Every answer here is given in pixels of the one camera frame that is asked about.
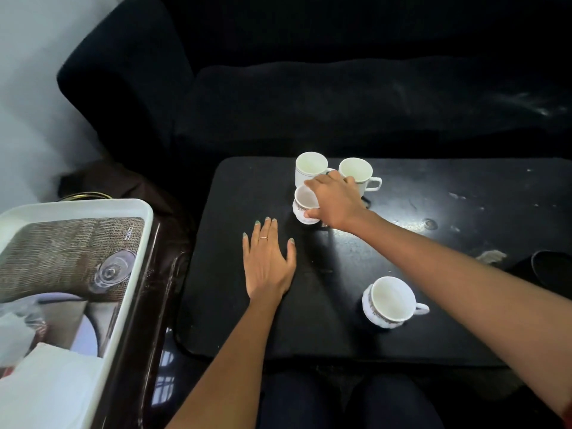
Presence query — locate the person's right hand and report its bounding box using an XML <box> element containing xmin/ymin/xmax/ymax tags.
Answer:
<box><xmin>303</xmin><ymin>170</ymin><xmax>369</xmax><ymax>233</ymax></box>

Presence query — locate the person's left hand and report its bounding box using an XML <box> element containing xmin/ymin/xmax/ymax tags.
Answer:
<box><xmin>242</xmin><ymin>217</ymin><xmax>297</xmax><ymax>302</ymax></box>

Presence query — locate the patterned white cup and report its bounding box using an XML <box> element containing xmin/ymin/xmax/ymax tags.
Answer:
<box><xmin>293</xmin><ymin>185</ymin><xmax>322</xmax><ymax>226</ymax></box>
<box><xmin>362</xmin><ymin>275</ymin><xmax>431</xmax><ymax>329</ymax></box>

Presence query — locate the plain white cup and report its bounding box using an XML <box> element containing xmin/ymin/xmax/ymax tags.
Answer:
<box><xmin>294</xmin><ymin>151</ymin><xmax>335</xmax><ymax>188</ymax></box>
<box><xmin>338</xmin><ymin>157</ymin><xmax>383</xmax><ymax>197</ymax></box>

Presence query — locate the stack of white napkins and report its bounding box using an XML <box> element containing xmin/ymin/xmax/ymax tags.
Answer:
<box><xmin>0</xmin><ymin>343</ymin><xmax>104</xmax><ymax>429</ymax></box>

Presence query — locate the person's left forearm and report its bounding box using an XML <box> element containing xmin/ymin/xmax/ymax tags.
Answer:
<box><xmin>165</xmin><ymin>294</ymin><xmax>287</xmax><ymax>429</ymax></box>

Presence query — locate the person's right forearm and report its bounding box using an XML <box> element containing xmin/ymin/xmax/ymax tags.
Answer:
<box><xmin>348</xmin><ymin>209</ymin><xmax>572</xmax><ymax>421</ymax></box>

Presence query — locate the black table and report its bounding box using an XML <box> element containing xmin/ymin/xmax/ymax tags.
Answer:
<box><xmin>175</xmin><ymin>156</ymin><xmax>572</xmax><ymax>368</ymax></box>

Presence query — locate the black fabric sofa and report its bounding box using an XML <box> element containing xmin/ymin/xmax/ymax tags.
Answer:
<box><xmin>57</xmin><ymin>0</ymin><xmax>572</xmax><ymax>175</ymax></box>

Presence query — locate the white tray with printed base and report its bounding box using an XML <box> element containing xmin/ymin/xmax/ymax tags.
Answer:
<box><xmin>0</xmin><ymin>198</ymin><xmax>154</xmax><ymax>429</ymax></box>

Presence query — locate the black mug with tissue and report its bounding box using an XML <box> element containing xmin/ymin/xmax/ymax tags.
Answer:
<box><xmin>509</xmin><ymin>250</ymin><xmax>572</xmax><ymax>302</ymax></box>

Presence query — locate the clear zip bag blue seal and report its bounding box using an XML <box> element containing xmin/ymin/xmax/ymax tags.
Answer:
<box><xmin>0</xmin><ymin>299</ymin><xmax>48</xmax><ymax>376</ymax></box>

